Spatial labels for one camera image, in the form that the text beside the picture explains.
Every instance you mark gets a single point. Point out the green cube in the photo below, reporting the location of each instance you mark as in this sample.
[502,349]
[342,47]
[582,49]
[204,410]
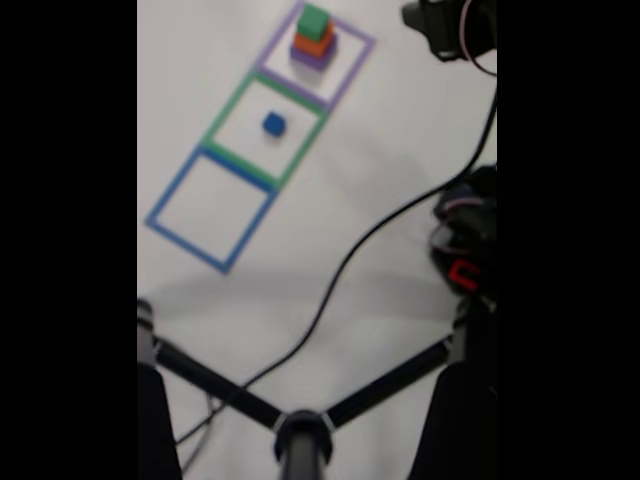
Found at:
[312,22]

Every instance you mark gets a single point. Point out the orange cube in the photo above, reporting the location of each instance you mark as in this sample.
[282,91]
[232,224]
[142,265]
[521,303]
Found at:
[310,44]

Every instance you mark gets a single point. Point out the small blue cube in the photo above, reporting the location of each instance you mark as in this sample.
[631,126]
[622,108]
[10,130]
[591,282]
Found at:
[274,124]

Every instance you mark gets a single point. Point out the large purple cube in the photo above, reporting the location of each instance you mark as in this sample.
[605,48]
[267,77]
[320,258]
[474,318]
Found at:
[307,60]

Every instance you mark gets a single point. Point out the red table clamp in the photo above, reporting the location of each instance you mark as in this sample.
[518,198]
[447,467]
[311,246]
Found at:
[460,274]

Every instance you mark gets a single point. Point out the black tripod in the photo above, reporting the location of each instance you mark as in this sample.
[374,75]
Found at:
[302,450]

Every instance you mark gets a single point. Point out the purple square frame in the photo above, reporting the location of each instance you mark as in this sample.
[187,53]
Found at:
[292,89]

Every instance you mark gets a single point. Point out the green square frame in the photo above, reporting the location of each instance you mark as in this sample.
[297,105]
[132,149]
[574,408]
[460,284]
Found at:
[231,109]

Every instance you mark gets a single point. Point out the blue square frame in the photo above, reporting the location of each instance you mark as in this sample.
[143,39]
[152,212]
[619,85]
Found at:
[175,186]

